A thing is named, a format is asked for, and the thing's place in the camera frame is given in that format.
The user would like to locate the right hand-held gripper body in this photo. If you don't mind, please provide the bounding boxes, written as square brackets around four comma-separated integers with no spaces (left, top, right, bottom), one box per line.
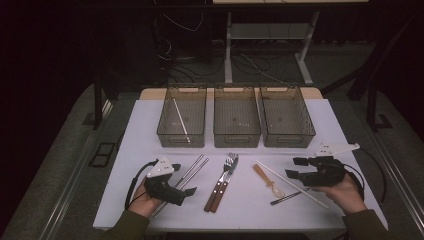
[300,142,361,188]

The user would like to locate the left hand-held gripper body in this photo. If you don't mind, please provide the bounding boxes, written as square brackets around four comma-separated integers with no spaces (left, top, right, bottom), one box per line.
[143,155,187,207]

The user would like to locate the white chopstick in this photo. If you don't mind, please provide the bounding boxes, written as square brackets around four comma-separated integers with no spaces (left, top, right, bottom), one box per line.
[171,96,192,144]
[254,160,330,210]

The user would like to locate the black slim spoon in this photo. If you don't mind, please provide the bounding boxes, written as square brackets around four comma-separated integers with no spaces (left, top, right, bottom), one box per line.
[269,187,312,207]

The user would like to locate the fork with wooden handle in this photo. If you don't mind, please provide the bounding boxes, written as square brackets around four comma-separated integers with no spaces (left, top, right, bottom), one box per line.
[203,152,238,213]

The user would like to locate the wooden spoon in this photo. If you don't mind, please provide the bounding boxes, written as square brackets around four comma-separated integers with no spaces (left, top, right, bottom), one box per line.
[252,163,287,199]

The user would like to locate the knife with wooden handle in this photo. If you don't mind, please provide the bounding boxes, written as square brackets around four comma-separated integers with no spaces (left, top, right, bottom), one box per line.
[210,154,240,214]

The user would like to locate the transparent brown plastic basket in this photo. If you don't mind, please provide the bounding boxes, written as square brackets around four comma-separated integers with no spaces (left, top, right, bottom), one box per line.
[213,83,262,149]
[258,83,317,149]
[156,84,208,149]

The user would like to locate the person's left hand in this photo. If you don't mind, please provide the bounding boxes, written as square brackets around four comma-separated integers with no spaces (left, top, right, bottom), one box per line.
[127,178,165,219]

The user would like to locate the person's right hand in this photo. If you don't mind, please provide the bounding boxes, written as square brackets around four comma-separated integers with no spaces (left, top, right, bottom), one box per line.
[312,173,368,216]

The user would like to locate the black metal stand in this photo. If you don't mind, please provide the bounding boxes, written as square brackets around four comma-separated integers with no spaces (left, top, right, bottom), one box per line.
[83,70,117,132]
[365,83,395,133]

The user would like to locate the black stand legs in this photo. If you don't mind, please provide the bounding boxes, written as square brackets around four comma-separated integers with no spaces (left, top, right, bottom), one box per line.
[320,6,424,102]

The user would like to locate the black box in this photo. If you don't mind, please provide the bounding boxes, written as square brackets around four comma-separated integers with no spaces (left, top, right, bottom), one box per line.
[163,9,213,65]

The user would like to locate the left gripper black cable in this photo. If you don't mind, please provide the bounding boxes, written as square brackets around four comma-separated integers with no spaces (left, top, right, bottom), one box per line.
[124,158,159,211]

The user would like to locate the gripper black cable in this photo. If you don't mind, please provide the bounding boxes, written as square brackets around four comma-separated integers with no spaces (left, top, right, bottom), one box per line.
[343,162,367,202]
[124,158,159,211]

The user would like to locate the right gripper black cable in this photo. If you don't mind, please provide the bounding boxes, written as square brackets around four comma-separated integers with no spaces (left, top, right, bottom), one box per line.
[343,162,367,202]

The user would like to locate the thin black cable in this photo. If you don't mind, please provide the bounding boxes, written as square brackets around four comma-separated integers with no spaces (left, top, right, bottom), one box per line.
[359,147,388,205]

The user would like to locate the aluminium floor rail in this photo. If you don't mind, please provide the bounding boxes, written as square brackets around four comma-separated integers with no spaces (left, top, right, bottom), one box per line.
[369,129,424,229]
[39,98,114,240]

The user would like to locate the tangle of floor cables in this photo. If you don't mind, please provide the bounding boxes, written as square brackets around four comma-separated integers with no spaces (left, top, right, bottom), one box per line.
[159,36,303,85]

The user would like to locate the white desk frame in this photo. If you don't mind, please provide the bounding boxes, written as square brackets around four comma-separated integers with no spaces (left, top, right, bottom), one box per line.
[212,0,370,86]

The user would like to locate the white hanging cable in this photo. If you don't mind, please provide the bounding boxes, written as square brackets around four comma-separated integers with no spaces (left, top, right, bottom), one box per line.
[153,0,205,34]

